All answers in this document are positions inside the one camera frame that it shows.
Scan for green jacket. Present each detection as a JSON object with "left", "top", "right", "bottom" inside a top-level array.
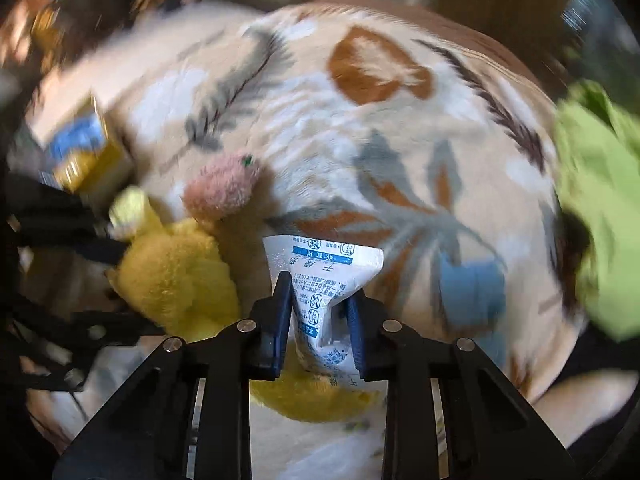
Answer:
[{"left": 552, "top": 79, "right": 640, "bottom": 342}]

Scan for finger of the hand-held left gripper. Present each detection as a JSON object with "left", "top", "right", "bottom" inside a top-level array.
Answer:
[
  {"left": 7, "top": 290, "right": 167, "bottom": 393},
  {"left": 5, "top": 170, "right": 130, "bottom": 267}
]

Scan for leaf print blanket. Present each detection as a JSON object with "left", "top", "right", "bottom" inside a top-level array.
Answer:
[{"left": 20, "top": 0, "right": 591, "bottom": 480}]

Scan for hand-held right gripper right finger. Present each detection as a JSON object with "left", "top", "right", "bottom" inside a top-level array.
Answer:
[{"left": 344, "top": 291, "right": 579, "bottom": 480}]

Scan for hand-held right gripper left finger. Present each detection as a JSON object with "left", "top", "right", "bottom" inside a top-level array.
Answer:
[{"left": 52, "top": 270, "right": 293, "bottom": 480}]

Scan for yellow cardboard box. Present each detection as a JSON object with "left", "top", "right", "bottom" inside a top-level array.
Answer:
[{"left": 30, "top": 92, "right": 137, "bottom": 202}]

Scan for white blue-print desiccant packet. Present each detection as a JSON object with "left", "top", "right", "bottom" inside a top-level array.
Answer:
[{"left": 262, "top": 234, "right": 386, "bottom": 382}]

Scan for pink plush piece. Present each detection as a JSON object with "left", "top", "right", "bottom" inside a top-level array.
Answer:
[{"left": 182, "top": 152, "right": 262, "bottom": 222}]

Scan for person's black pants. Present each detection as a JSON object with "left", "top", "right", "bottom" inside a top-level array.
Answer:
[{"left": 550, "top": 325, "right": 640, "bottom": 478}]

